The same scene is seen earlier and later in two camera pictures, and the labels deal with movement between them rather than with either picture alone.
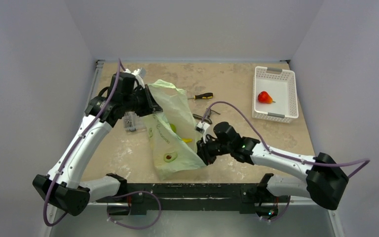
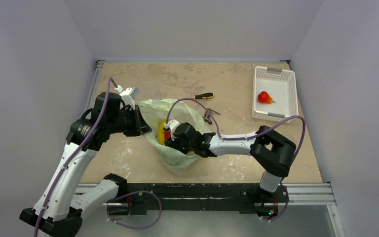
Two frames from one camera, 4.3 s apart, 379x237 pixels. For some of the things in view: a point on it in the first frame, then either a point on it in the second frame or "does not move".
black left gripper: [151, 106] to [139, 127]
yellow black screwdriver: [205, 96] does not move
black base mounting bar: [260, 199] does not move
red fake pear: [263, 97] does not move
